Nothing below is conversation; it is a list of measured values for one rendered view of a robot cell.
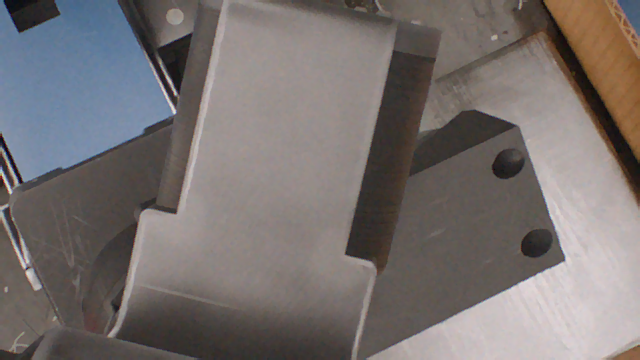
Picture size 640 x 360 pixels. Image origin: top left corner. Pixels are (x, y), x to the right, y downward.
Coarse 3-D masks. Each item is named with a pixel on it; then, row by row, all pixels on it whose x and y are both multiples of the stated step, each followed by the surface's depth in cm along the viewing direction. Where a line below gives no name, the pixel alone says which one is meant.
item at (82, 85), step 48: (0, 0) 57; (96, 0) 57; (0, 48) 56; (48, 48) 56; (96, 48) 56; (0, 96) 56; (48, 96) 56; (96, 96) 56; (144, 96) 56; (48, 144) 55; (96, 144) 55
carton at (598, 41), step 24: (552, 0) 66; (576, 0) 63; (600, 0) 60; (576, 24) 64; (600, 24) 62; (624, 24) 60; (576, 48) 66; (600, 48) 63; (624, 48) 60; (600, 72) 64; (624, 72) 62; (600, 96) 66; (624, 96) 63; (624, 120) 64
